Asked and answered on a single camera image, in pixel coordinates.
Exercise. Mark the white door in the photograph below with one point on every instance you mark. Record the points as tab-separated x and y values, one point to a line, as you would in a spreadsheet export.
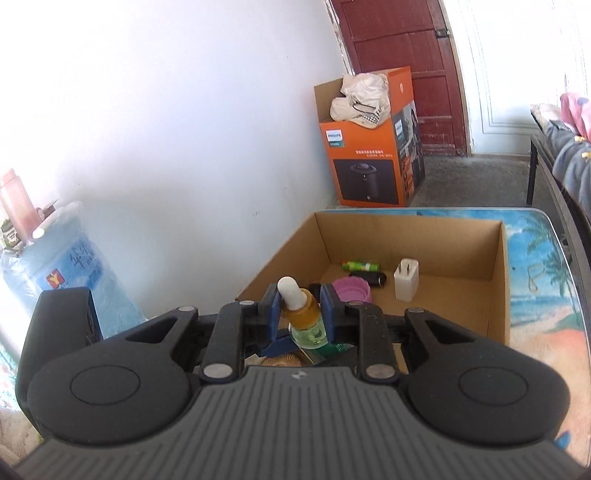
503	69

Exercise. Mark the blue water jug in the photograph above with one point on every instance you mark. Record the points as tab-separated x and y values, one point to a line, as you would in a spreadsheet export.
64	267

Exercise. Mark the gold ribbed jar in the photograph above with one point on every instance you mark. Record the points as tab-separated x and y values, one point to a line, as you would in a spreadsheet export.
284	361

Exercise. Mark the large brown cardboard box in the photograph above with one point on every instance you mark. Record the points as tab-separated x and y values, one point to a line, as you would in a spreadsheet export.
443	249

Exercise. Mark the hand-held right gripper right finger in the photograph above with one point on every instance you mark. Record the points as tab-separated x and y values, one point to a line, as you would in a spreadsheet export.
328	310

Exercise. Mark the white plug charger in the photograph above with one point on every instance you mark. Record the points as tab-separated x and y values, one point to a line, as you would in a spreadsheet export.
406	281

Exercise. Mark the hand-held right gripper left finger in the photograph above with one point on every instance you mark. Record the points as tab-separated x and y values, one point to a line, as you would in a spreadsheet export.
272	308

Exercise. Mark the pink round lid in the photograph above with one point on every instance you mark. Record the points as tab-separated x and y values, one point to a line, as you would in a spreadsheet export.
352	290

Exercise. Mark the pink printed blanket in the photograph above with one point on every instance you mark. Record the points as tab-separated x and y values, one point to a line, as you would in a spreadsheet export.
579	113

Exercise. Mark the grey blanket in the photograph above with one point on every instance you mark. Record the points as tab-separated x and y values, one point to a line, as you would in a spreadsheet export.
572	161

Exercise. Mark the green dropper bottle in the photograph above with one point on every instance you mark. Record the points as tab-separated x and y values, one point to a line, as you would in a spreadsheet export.
302	318

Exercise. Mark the pink bottle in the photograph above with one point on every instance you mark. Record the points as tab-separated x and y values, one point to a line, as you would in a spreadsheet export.
16	203

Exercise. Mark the black car key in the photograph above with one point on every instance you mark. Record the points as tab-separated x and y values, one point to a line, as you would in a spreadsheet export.
371	279

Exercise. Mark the dark red wooden door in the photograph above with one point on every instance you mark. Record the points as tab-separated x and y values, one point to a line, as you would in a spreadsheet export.
415	46

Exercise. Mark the green small tube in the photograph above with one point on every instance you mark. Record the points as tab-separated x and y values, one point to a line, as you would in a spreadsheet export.
362	266

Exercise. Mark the bed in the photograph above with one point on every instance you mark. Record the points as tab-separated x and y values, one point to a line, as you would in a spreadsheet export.
549	184

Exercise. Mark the orange appliance box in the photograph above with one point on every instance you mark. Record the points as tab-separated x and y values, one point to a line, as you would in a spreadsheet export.
369	166

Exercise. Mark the beige cloth bag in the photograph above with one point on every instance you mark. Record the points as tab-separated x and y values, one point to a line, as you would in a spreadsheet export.
360	99

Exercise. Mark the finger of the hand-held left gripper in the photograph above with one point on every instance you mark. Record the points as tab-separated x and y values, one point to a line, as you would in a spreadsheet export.
277	346

